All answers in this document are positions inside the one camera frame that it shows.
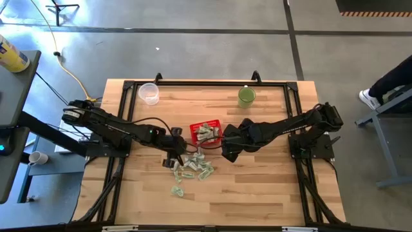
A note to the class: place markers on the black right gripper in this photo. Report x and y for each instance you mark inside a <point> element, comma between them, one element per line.
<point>236,138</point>

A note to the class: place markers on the person's leg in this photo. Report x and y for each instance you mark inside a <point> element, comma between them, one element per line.
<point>392,77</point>

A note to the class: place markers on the yellow wipes canister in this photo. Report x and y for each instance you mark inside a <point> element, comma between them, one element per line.
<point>11,56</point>

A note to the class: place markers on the black frame clamp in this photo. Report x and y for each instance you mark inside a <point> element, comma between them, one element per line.
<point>156,78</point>
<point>258,78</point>

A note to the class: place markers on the clear plastic cup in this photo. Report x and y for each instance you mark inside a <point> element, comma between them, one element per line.
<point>148,93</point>

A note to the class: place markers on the black device with indicator light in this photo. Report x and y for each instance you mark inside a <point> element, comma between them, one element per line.
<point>4,141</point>

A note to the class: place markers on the white mug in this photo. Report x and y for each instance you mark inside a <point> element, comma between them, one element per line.
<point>38,158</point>

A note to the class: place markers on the grey side desk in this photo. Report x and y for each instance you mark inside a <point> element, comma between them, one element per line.
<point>16,93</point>

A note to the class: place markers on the black aluminium table frame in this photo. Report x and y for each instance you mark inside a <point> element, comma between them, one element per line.
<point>209,83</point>

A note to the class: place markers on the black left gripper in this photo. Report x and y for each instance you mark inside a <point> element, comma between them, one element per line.
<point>174,145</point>

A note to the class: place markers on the white bracket strip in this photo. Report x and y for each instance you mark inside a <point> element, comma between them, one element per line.
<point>299,229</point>
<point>119,228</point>

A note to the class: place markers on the white flat box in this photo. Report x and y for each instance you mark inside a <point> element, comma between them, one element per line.
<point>66,145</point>

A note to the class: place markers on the red plastic mesh basket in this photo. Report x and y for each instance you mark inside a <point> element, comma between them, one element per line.
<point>193,127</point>

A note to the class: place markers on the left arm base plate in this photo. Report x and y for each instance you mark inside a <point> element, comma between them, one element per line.
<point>96,149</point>

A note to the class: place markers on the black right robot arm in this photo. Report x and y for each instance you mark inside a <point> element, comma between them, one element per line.
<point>289,124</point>

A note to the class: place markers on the black hazard-striped mat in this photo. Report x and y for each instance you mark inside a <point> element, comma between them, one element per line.
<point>370,6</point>

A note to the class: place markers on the blue-grey metal table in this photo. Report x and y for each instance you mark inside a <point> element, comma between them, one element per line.
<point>384,148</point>

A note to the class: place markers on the green plastic cup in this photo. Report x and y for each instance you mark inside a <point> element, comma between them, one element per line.
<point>246,96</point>

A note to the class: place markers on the person's foot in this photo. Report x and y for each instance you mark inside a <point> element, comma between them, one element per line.
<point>368,99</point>

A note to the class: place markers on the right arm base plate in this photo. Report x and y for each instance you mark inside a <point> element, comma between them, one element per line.
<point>322,149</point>

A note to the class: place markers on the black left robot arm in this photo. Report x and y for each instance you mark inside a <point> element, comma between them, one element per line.
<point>109,124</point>

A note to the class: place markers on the black tripod stand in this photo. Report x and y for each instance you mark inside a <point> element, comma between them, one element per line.
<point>58,13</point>

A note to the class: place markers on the blue-grey low shelf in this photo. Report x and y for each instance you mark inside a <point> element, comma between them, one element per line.
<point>61,164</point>

